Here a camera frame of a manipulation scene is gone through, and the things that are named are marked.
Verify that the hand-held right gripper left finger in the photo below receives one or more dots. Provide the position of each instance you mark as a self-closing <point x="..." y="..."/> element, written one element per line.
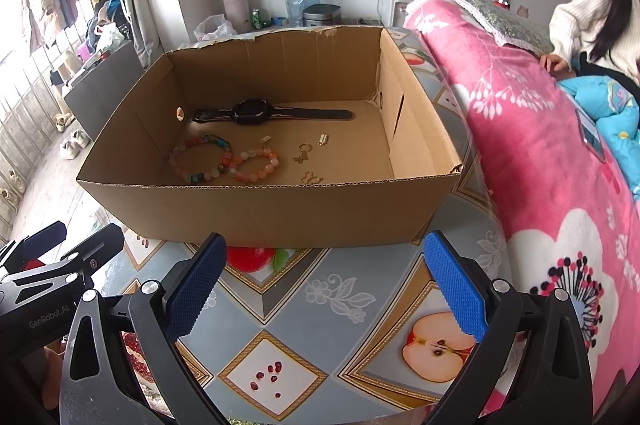
<point x="197" y="285"/>

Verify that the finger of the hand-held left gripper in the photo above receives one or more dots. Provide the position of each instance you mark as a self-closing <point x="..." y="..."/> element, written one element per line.
<point x="42" y="237"/>
<point x="105" y="242"/>

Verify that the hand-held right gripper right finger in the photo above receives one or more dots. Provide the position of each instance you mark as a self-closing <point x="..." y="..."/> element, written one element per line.
<point x="455" y="290"/>

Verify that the brown cardboard box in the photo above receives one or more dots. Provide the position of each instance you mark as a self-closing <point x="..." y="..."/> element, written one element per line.
<point x="250" y="215"/>

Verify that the small gold charm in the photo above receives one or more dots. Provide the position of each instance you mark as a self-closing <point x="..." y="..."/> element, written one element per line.
<point x="320" y="179"/>
<point x="265" y="139"/>
<point x="300" y="158"/>

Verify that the gold cylinder charm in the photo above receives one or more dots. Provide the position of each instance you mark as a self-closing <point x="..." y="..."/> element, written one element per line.
<point x="322" y="139"/>

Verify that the person's left hand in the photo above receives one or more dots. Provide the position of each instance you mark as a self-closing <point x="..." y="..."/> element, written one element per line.
<point x="52" y="357"/>

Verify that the white sneaker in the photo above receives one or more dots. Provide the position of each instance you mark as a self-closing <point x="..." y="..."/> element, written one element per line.
<point x="80" y="137"/>
<point x="70" y="150"/>

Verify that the pair of beige slippers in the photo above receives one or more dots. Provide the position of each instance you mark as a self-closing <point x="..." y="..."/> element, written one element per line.
<point x="64" y="121"/>

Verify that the metal window railing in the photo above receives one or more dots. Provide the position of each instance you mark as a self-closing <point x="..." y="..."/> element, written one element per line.
<point x="25" y="115"/>

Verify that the grey cabinet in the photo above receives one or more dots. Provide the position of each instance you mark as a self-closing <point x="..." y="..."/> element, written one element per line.
<point x="100" y="95"/>

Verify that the pink floral blanket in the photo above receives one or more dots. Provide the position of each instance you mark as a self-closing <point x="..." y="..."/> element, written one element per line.
<point x="525" y="155"/>

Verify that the black wrist watch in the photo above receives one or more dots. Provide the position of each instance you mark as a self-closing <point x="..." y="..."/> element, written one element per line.
<point x="250" y="111"/>

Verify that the smartphone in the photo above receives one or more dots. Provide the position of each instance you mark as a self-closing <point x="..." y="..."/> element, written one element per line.
<point x="590" y="135"/>

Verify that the pile of clothes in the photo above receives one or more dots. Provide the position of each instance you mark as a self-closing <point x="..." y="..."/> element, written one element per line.
<point x="105" y="15"/>

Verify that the beige hanging coat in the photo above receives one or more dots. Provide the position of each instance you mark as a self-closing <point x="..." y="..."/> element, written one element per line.
<point x="35" y="0"/>

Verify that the white plastic bag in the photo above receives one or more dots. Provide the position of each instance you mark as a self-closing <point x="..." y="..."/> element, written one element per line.
<point x="215" y="27"/>

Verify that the green drink can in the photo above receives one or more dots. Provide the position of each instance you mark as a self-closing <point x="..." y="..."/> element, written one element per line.
<point x="256" y="19"/>

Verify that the grey lace cushion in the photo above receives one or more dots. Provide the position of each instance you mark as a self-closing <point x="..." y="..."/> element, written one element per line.
<point x="510" y="25"/>

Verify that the small blue tub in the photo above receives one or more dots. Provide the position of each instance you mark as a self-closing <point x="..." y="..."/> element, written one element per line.
<point x="277" y="21"/>

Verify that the grey rice cooker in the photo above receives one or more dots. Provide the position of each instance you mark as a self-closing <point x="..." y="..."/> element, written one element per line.
<point x="322" y="14"/>

